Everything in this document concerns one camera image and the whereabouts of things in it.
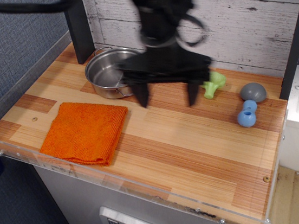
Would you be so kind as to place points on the blue dumbbell shaped toy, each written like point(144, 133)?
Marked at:
point(247, 116)

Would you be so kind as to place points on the orange cloth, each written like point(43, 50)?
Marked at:
point(85, 133)

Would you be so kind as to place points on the stainless steel pot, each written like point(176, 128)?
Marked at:
point(102, 73)

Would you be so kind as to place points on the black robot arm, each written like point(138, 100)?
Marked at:
point(160, 20)

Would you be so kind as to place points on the grey half dome toy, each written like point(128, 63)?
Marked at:
point(253, 91)

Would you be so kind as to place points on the dark left vertical post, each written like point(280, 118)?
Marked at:
point(79, 30)

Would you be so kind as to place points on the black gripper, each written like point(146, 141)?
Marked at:
point(165, 64)

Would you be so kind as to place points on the silver cabinet with button panel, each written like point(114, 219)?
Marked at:
point(80, 202)

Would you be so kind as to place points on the green toy broccoli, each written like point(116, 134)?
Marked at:
point(216, 81)

